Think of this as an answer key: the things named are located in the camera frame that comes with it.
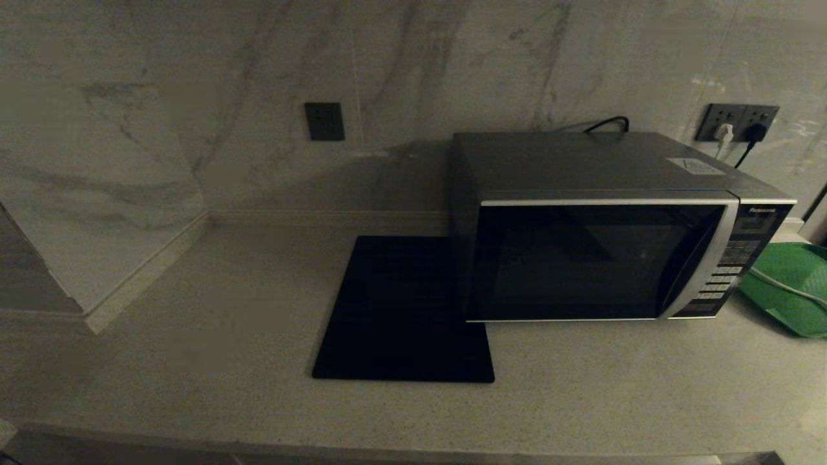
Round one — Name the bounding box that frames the black glass microwave door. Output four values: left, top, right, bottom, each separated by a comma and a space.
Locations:
465, 198, 740, 323

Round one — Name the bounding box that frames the grey microwave oven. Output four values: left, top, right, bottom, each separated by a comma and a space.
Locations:
450, 132, 798, 323

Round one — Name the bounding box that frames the black glass cooktop panel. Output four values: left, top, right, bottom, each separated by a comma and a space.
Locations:
312, 235, 496, 384

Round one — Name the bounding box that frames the green plastic tray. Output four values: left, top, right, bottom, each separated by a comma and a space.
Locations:
737, 242, 827, 339

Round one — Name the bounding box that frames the black power cable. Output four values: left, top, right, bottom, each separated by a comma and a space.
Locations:
583, 116, 631, 135

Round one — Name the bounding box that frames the dark double wall socket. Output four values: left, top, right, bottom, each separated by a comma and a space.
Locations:
695, 103, 780, 144

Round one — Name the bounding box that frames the white cable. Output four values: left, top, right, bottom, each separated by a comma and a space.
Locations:
748, 266, 827, 309

